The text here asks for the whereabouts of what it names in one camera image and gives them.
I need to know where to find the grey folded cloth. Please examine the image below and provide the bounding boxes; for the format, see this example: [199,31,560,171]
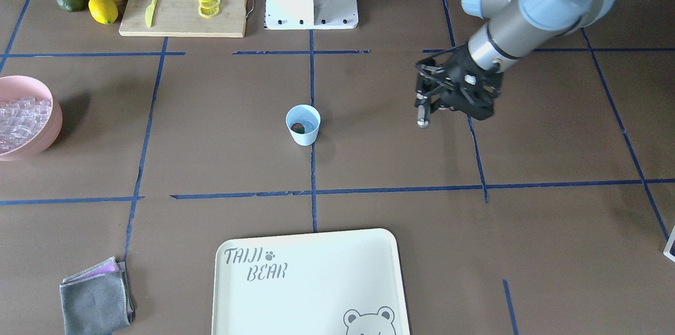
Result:
[59,256,134,334]

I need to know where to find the red strawberry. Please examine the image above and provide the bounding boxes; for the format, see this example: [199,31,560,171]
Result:
[290,122,307,135]

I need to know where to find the pink bowl with ice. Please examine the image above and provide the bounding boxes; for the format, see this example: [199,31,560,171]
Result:
[1,75,63,161]

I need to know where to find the light blue cup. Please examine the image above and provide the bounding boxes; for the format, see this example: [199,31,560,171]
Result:
[285,104,322,147]

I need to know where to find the steel muddler black tip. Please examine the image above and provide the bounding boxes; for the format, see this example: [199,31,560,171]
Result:
[415,93,431,128]

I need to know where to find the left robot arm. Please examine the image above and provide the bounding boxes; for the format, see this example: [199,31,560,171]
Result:
[420,0,615,120]

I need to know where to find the bamboo cutting board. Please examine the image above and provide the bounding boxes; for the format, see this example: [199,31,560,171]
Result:
[119,0,247,39]

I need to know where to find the yellow lemon near avocado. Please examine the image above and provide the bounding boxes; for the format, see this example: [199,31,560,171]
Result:
[88,0,119,25]

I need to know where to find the cream bear tray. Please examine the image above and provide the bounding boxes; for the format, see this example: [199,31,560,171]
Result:
[210,228,411,334]

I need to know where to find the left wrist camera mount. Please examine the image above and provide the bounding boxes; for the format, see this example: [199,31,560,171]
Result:
[415,56,448,95]

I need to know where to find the lemon slices stack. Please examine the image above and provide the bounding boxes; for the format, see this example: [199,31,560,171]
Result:
[196,0,221,18]

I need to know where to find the yellow plastic knife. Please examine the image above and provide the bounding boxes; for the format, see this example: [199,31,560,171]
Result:
[144,0,158,28]

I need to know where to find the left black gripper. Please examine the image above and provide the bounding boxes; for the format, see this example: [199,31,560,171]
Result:
[437,43,503,120]

